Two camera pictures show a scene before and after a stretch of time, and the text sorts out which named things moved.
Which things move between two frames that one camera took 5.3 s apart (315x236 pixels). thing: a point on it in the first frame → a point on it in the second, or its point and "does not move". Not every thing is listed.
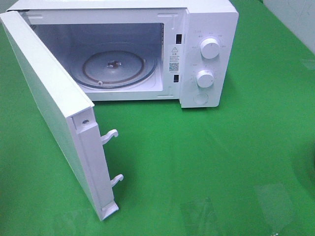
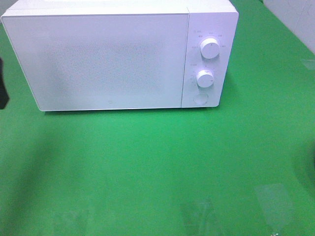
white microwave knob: [204, 78] does not move
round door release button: [201, 98] does not move
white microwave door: [73, 115] → [100, 61]
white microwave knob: [209, 48] does not move
